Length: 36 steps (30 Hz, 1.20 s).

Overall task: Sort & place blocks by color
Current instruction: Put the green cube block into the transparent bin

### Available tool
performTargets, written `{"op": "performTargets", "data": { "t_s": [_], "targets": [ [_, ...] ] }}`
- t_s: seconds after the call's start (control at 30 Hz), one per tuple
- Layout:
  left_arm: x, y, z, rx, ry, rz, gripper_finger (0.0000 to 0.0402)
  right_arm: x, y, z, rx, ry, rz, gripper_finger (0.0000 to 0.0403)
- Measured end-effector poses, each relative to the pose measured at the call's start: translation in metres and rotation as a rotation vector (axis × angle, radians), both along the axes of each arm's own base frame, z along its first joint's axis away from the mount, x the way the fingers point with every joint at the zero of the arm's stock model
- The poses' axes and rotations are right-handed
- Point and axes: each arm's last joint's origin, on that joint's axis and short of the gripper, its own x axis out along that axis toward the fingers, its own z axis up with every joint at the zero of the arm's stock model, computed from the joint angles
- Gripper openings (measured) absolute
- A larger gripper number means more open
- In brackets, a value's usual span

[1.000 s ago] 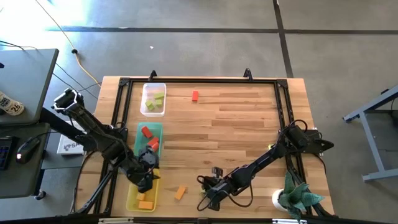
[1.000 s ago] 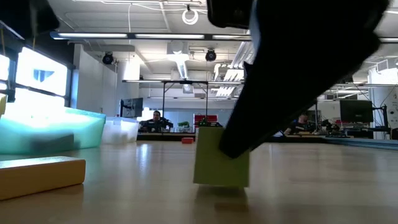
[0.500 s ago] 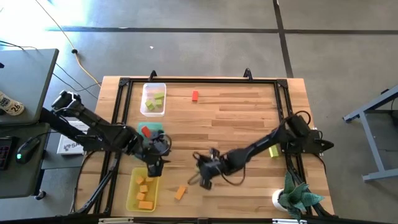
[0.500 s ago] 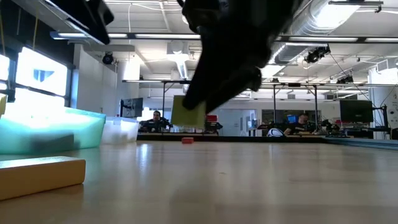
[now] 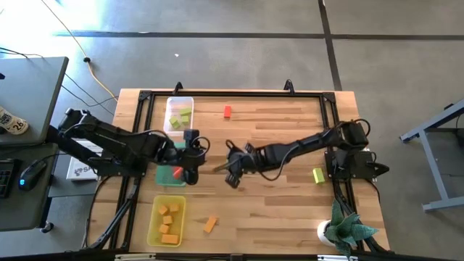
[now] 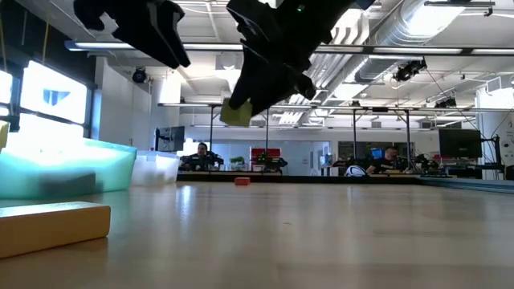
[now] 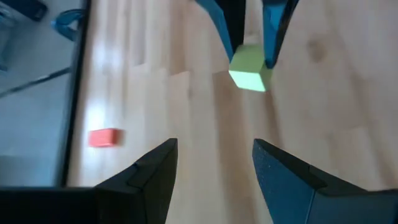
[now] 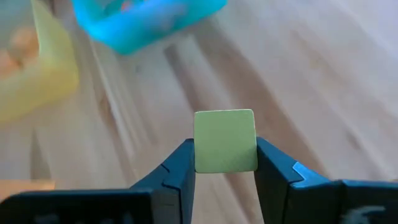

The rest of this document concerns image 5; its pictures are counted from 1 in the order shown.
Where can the long green block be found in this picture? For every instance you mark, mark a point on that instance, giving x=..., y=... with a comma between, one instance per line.
x=186, y=111
x=318, y=175

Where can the black arched bracket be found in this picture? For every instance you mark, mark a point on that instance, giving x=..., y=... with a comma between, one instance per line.
x=289, y=86
x=177, y=87

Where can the yellow plastic bin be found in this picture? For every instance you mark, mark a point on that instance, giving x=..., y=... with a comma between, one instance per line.
x=179, y=228

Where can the long orange block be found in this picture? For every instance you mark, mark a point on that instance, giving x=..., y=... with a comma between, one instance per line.
x=210, y=224

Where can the grey desk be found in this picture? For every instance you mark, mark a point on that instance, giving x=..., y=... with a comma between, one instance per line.
x=32, y=90

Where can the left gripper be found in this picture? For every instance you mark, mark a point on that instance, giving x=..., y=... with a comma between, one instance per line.
x=190, y=157

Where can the white printed box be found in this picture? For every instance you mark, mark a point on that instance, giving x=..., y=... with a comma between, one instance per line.
x=76, y=170

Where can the black computer mouse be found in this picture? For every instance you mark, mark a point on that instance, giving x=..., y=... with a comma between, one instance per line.
x=32, y=172

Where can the green cube block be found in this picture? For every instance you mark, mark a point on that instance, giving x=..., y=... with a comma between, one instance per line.
x=175, y=122
x=185, y=120

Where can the clear plastic bin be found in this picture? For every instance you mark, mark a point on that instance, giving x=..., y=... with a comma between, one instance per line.
x=170, y=105

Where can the dark desk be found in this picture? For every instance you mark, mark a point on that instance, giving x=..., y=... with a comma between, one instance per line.
x=21, y=210

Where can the teal plastic bin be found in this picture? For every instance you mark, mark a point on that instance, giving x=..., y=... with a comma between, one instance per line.
x=165, y=177

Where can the black aluminium table frame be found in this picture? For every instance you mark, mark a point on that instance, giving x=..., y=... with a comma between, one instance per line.
x=235, y=94

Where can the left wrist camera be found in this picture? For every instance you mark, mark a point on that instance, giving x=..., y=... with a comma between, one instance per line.
x=191, y=136

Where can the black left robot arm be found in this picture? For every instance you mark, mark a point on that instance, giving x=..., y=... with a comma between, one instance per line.
x=108, y=136

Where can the red arch block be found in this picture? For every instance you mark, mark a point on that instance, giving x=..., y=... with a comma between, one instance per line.
x=177, y=172

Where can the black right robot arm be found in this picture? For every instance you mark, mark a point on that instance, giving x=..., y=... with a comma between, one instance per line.
x=308, y=143

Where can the black keyboard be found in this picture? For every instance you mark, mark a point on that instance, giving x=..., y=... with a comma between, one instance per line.
x=5, y=179

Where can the grey metal stand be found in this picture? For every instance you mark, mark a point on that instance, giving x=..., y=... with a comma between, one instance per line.
x=435, y=170

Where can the white plant pot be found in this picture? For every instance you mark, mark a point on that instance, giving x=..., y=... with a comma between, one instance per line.
x=322, y=232

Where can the large orange rectangular block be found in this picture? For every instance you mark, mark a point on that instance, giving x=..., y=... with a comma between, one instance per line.
x=170, y=239

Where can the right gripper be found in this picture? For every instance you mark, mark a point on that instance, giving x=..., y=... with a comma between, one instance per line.
x=250, y=159

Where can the red rectangular block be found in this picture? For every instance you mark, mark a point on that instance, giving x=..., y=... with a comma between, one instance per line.
x=227, y=111

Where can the white printed item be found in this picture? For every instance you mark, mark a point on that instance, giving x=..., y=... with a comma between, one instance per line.
x=14, y=125

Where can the green snake plant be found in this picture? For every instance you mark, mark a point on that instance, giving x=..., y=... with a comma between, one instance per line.
x=344, y=230

